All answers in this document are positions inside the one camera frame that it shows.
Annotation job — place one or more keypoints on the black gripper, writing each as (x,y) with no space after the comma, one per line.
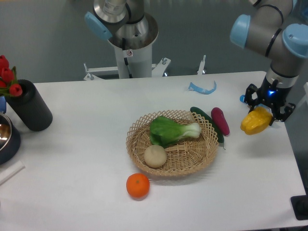
(272,97)

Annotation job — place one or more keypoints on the yellow bell pepper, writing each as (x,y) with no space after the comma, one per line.
(256,121)

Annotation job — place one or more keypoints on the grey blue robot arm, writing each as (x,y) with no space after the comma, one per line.
(287,48)

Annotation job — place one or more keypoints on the woven wicker basket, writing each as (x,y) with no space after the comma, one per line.
(186,157)

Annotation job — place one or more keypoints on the purple eggplant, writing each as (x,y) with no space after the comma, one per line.
(219,119)

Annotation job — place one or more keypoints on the dark green cucumber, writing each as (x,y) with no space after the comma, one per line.
(211,121)

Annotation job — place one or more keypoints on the blue ribbon strip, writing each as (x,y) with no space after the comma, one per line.
(195,88)

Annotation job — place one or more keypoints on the black device at table edge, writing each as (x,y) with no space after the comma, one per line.
(300,206)

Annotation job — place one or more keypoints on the green bok choy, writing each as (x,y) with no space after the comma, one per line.
(166,132)

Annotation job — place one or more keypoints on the beige round bun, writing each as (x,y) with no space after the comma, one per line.
(155,156)

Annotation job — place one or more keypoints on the orange tangerine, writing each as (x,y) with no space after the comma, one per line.
(138,185)

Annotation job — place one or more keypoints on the black cylindrical vase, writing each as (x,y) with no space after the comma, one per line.
(30,107)

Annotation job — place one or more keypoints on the white flat stick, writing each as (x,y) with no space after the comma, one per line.
(10,171)

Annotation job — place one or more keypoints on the dark bowl with metal inside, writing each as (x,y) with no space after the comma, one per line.
(10,139)

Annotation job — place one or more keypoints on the red tulip flowers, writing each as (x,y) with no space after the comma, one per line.
(9,85)

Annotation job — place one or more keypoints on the blue object at left edge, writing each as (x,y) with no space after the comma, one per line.
(3,106)

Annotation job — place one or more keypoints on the white metal frame bracket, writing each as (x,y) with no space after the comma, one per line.
(128,70)

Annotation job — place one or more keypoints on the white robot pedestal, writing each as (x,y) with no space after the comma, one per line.
(135,41)

